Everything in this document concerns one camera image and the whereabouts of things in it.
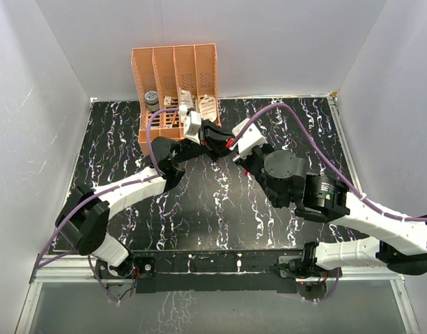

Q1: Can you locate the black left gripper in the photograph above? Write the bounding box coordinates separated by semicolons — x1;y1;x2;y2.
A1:
172;119;234;166

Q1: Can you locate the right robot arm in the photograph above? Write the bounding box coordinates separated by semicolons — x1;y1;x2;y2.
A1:
234;144;427;278

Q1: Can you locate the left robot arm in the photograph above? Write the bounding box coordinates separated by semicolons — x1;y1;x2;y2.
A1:
56;120;235;278

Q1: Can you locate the oval white blister pack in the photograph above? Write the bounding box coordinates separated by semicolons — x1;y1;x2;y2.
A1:
199;94;217;122

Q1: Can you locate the white product packet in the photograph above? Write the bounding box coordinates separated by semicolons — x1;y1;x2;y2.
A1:
179;89;195;109

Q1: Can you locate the small white card box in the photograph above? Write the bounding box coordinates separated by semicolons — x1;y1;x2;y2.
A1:
163;96;171;108

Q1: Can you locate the grey round tin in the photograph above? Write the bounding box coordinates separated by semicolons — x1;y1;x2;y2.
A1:
144;90;160;113

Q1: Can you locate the orange plastic desk organizer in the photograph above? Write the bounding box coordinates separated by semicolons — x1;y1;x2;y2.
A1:
131;43;221;155

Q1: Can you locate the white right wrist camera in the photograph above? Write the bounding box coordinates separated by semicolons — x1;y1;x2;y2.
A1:
226;118;267;164

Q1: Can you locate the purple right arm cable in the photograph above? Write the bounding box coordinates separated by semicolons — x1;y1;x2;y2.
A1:
233;103;427;303

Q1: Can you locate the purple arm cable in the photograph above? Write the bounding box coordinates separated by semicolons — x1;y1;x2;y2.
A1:
36;106;186;303
233;103;427;303

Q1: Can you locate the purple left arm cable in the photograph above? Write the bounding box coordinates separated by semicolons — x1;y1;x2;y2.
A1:
36;106;186;303

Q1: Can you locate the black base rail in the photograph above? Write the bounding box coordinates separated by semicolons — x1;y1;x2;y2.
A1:
94;248;339;296

